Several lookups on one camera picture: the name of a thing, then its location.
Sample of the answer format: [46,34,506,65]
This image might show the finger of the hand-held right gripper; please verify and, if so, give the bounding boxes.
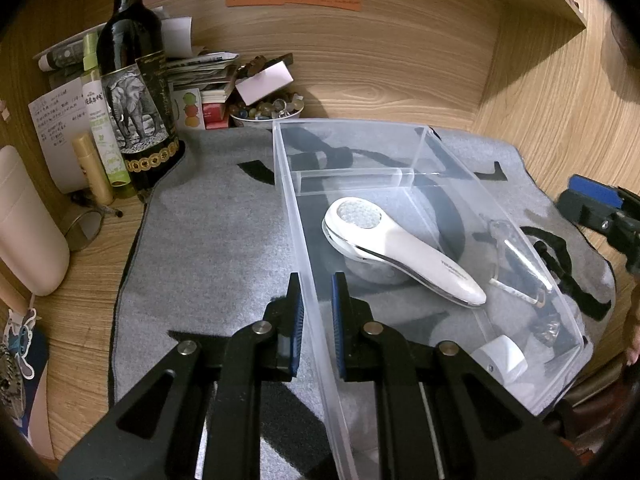
[557,174,625,233]

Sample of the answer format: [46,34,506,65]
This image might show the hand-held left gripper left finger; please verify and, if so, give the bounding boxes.
[57,272,306,480]

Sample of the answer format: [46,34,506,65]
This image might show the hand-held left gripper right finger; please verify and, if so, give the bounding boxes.
[331,271,583,480]

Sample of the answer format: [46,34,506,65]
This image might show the clear plastic storage box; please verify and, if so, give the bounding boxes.
[271,118,587,480]

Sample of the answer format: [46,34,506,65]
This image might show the person's right hand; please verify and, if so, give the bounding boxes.
[625,285,640,367]

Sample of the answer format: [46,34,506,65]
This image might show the white handheld massager device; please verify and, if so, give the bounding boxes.
[322,196,487,307]

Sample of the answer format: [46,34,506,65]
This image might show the clear acrylic piece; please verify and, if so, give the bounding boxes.
[480,217,556,308]

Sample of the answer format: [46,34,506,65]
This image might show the grey felt mat black pattern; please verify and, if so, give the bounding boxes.
[109,127,615,480]

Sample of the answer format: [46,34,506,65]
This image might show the small white block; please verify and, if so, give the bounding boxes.
[470,335,528,386]

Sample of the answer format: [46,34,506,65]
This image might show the red fabric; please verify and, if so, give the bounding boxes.
[560,370,640,456]

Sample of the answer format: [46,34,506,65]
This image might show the white bowl of pebbles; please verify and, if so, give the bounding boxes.
[229,92,306,130]

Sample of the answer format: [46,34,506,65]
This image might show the small red box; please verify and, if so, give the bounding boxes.
[202,102,231,130]

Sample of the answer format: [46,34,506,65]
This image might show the fruit sticker card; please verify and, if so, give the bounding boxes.
[172,87,203,130]

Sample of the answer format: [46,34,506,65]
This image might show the pale pink card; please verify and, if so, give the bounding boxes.
[235,62,294,106]

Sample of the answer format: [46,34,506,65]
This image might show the gold cylindrical tube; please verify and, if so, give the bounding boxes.
[71,133,115,206]

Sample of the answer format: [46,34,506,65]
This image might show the stack of booklets and papers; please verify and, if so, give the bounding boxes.
[165,50,241,106]

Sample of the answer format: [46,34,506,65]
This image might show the blue cartoon sticker card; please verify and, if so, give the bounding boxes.
[0,307,41,386]

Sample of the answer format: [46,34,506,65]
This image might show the green spray bottle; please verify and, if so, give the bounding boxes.
[80,32,137,200]

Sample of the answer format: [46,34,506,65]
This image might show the grey round patterned ornament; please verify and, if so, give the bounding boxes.
[0,345,26,416]

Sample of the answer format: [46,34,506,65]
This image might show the white folded papers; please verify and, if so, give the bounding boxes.
[150,7,196,58]

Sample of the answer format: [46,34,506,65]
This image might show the white handwritten note paper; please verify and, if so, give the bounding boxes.
[28,85,96,195]

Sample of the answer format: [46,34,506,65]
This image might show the dark wine bottle elephant label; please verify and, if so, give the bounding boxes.
[96,0,182,193]

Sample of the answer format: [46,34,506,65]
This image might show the rolled newspaper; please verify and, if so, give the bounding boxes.
[37,35,101,73]

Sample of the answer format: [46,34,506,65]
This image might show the wire frame eyeglasses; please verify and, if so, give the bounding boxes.
[62,192,123,253]

